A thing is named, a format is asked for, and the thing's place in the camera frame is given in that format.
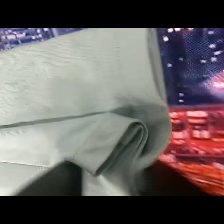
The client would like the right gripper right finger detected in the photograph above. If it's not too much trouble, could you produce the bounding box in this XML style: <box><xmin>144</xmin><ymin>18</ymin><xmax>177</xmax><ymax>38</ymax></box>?
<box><xmin>140</xmin><ymin>161</ymin><xmax>209</xmax><ymax>197</ymax></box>

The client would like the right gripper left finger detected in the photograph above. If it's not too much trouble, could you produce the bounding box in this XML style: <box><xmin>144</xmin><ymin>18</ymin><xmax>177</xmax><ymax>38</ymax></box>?
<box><xmin>18</xmin><ymin>160</ymin><xmax>84</xmax><ymax>197</ymax></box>

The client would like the pale green shirt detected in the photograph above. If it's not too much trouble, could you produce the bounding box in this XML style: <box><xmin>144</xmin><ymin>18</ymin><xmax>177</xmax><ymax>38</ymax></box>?
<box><xmin>0</xmin><ymin>27</ymin><xmax>173</xmax><ymax>197</ymax></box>

